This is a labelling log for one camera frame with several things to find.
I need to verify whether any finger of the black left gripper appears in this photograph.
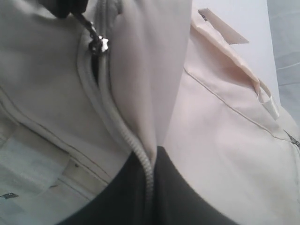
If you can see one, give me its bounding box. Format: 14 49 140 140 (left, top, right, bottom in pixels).
42 0 88 18

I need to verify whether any cream fabric duffel bag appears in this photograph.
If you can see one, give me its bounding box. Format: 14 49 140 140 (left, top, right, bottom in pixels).
0 0 300 225

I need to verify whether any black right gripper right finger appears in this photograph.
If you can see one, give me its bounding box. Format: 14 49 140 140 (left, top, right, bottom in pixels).
152 146 236 225

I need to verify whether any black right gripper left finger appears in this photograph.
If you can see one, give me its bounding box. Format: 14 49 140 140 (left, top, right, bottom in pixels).
59 153 150 225

